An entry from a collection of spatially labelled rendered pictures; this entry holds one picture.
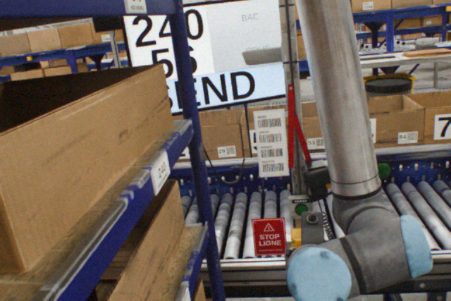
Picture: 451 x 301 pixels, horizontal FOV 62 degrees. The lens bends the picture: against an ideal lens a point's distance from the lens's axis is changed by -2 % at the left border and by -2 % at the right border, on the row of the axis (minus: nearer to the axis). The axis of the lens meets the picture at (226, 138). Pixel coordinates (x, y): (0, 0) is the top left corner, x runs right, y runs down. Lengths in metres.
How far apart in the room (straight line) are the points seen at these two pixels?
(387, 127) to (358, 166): 1.09
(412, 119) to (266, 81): 0.82
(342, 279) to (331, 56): 0.34
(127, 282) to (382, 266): 0.36
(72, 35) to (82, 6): 6.66
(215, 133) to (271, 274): 0.71
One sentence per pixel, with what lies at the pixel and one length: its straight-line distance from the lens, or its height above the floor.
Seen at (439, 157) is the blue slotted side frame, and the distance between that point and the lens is 1.84.
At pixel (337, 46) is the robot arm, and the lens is 0.65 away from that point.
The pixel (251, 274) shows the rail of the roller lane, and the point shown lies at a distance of 1.31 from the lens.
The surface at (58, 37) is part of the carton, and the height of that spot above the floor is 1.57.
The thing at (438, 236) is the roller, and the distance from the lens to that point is 1.47.
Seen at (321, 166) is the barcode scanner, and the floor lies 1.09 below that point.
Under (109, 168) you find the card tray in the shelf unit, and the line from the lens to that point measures 0.43.
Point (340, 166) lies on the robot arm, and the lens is 0.70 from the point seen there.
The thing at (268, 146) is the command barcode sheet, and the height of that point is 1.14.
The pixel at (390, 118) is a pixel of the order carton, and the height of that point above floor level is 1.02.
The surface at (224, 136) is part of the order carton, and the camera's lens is 1.73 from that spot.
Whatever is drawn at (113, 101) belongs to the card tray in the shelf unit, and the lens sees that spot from 0.44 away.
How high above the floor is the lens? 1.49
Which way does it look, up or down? 17 degrees down
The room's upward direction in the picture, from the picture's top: 7 degrees counter-clockwise
